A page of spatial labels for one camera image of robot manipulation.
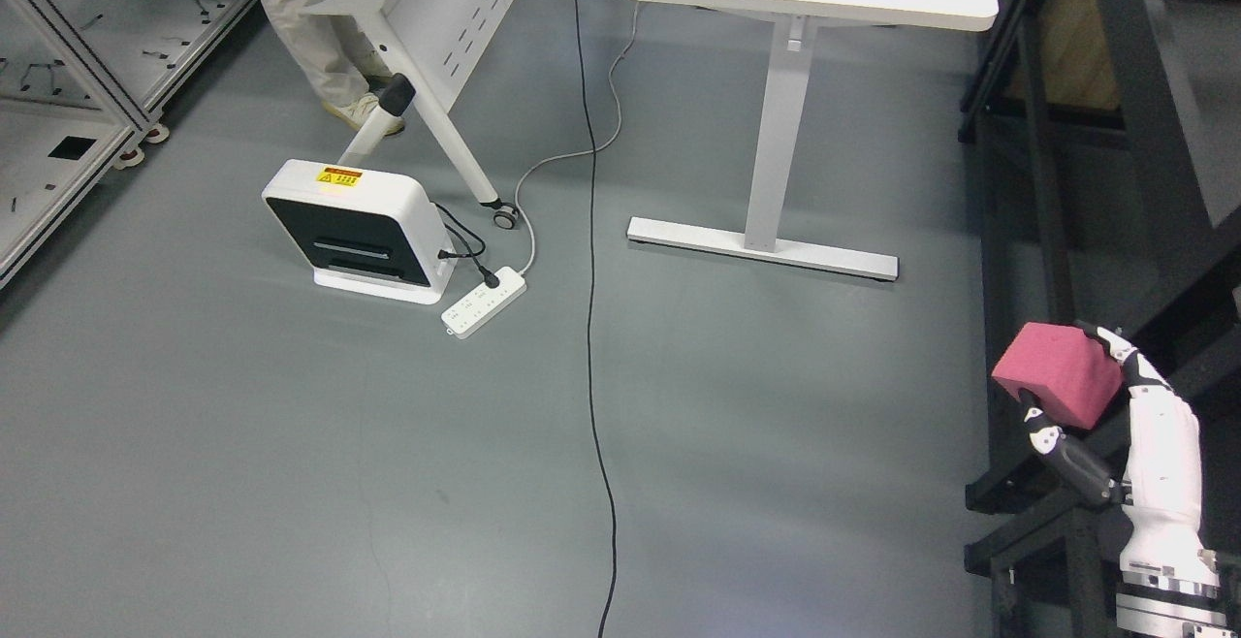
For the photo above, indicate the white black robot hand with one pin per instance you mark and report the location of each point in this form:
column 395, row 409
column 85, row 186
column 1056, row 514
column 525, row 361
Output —
column 1160, row 490

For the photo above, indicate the pink foam block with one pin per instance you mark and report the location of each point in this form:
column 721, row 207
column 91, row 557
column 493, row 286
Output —
column 1073, row 377

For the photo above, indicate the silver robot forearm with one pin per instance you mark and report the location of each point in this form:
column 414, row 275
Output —
column 1168, row 601

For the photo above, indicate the black metal shelf rack left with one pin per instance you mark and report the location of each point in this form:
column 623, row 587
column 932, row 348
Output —
column 1126, row 219

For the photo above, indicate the cardboard box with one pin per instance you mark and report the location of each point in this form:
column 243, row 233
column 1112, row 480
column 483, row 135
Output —
column 1077, row 70

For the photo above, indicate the white desk with T leg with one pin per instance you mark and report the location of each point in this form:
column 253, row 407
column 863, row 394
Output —
column 795, row 27

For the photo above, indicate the white power strip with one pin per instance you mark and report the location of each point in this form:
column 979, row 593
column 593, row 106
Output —
column 474, row 309

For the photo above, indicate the white black charging dock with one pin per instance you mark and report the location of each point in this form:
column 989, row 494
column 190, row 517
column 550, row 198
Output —
column 362, row 230

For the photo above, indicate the person legs beige trousers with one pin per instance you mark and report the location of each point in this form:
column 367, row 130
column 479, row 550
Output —
column 342, row 66

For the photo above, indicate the aluminium frame cart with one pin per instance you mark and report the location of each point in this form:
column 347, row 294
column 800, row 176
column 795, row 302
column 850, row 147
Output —
column 84, row 84

